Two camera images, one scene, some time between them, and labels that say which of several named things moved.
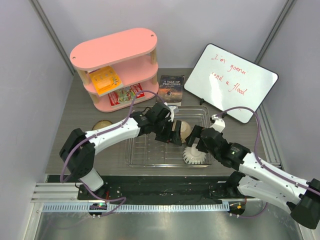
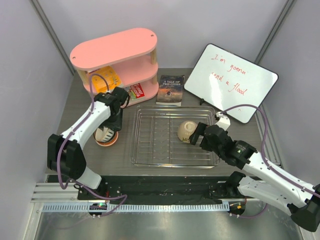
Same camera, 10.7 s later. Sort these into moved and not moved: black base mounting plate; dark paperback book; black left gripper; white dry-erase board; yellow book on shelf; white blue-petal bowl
Moved: white blue-petal bowl; black left gripper
Not moved: white dry-erase board; black base mounting plate; yellow book on shelf; dark paperback book
